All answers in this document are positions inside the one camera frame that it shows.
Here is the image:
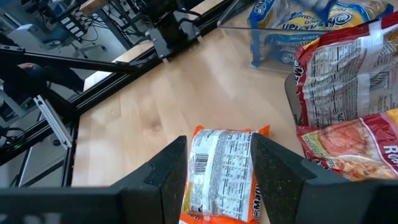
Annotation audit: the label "red Maruchan ramen packet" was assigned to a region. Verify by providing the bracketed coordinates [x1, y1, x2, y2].
[296, 108, 398, 182]
[294, 11, 398, 129]

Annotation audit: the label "black cable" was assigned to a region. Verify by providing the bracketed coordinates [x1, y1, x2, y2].
[0, 126, 28, 152]

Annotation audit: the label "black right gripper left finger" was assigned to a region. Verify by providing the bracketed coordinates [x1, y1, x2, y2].
[0, 135, 188, 224]

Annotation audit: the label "silver aluminium bracket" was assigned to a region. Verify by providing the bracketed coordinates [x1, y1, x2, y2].
[32, 94, 73, 151]

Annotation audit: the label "person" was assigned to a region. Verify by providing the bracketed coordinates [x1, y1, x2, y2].
[0, 60, 85, 106]

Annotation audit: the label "black rack white labels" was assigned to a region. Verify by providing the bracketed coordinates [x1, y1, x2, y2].
[55, 14, 90, 40]

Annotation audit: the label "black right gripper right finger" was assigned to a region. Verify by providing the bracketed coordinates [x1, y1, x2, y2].
[250, 133, 398, 224]

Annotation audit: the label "office chair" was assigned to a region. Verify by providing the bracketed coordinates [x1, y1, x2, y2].
[42, 26, 107, 60]

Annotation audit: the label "black metal strut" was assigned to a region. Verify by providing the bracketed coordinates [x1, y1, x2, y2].
[0, 44, 139, 75]

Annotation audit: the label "orange Maruchan ramen packet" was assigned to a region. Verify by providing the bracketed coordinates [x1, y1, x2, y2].
[178, 124, 271, 224]

